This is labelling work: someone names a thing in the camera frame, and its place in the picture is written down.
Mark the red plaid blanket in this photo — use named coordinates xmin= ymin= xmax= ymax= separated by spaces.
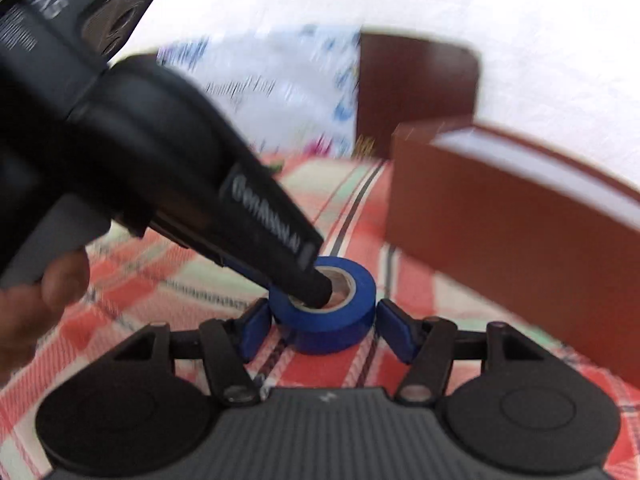
xmin=0 ymin=152 xmax=640 ymax=480

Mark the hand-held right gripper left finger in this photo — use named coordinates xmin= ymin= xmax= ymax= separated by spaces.
xmin=113 ymin=299 xmax=272 ymax=407

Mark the brown cardboard box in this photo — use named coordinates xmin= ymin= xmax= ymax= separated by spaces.
xmin=385 ymin=120 xmax=640 ymax=387

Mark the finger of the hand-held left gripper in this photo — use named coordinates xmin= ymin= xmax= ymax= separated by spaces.
xmin=219 ymin=251 xmax=334 ymax=307

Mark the blue tape roll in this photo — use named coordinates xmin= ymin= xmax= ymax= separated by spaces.
xmin=269 ymin=256 xmax=377 ymax=356

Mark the person's left hand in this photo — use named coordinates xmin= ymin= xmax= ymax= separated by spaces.
xmin=0 ymin=249 xmax=91 ymax=387

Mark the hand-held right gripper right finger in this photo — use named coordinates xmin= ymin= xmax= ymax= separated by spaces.
xmin=376 ymin=300 xmax=549 ymax=406

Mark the brown chair back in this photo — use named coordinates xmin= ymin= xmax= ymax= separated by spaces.
xmin=356 ymin=32 xmax=482 ymax=159

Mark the floral plastic sheet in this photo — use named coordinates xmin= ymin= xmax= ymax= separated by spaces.
xmin=159 ymin=24 xmax=362 ymax=162

